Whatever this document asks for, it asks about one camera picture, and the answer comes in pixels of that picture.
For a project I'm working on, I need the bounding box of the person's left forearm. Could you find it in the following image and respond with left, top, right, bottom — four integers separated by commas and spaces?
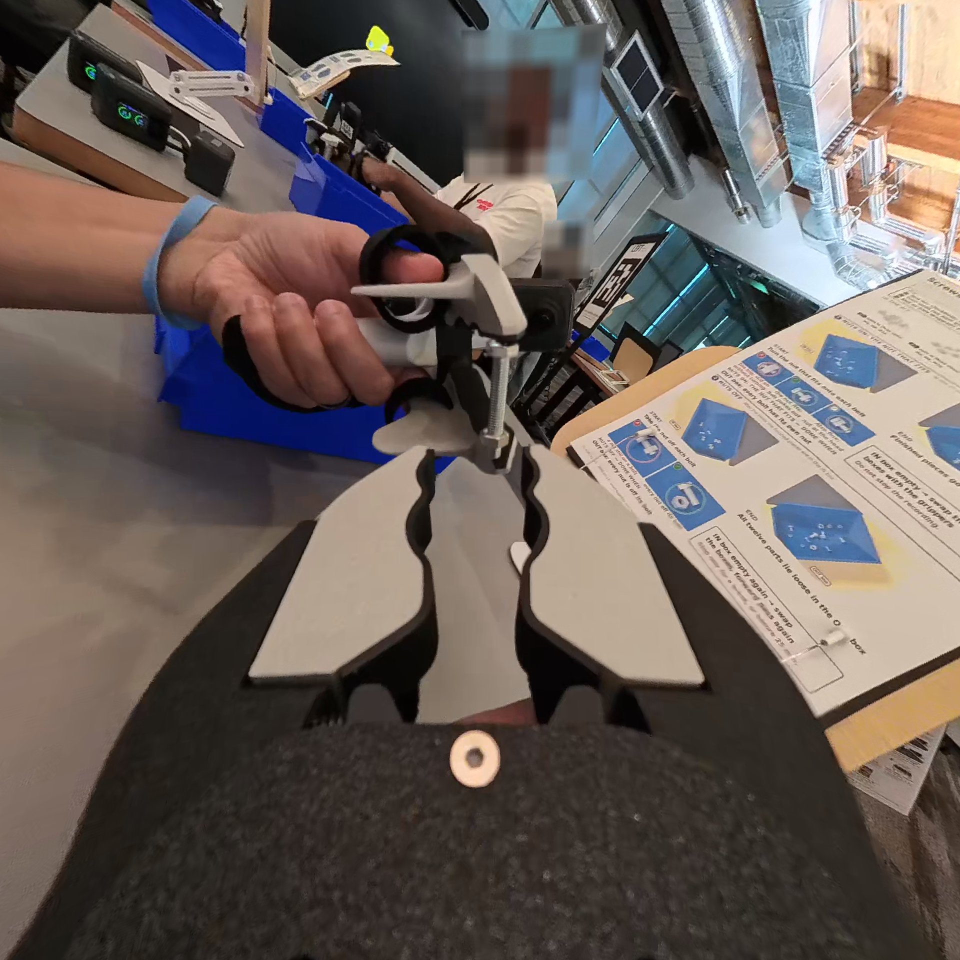
0, 161, 174, 316

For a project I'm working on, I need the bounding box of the corrugated silver duct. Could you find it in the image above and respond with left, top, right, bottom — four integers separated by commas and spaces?
678, 0, 790, 228

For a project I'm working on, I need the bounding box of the tall marker sign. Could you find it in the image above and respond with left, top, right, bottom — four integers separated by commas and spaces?
573, 232, 670, 336

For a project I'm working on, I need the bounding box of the person's left hand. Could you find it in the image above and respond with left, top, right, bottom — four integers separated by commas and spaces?
157, 210, 447, 410

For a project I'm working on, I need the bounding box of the blue plastic bin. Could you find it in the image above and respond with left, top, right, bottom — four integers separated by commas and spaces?
146, 0, 250, 74
153, 311, 459, 475
288, 142, 412, 235

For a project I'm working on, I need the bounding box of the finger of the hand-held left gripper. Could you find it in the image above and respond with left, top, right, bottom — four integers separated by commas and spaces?
351, 253, 528, 348
373, 408, 519, 475

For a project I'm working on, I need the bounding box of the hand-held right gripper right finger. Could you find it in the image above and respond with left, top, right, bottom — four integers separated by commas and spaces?
516, 444, 706, 690

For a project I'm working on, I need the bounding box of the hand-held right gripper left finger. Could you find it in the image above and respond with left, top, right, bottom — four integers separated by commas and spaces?
247, 447, 438, 687

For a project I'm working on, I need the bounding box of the steel hex bolt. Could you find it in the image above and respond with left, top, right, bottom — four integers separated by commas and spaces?
480, 337, 524, 445

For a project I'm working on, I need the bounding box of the printed instruction sheet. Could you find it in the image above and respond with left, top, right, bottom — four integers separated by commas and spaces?
568, 270, 960, 723
288, 48, 400, 100

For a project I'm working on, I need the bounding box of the blue wristband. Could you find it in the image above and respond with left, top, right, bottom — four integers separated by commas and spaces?
142, 196, 220, 331

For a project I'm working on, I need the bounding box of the black charger with green lights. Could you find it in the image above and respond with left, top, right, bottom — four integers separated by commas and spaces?
67, 30, 145, 96
93, 63, 175, 153

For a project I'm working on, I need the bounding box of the black adapter box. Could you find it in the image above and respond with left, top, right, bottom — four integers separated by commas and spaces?
183, 131, 239, 199

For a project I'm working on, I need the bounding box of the spiral silver duct pipe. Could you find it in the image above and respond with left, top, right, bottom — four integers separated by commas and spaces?
570, 0, 696, 201

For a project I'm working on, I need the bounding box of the grey desk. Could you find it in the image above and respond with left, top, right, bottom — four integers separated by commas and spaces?
0, 307, 541, 960

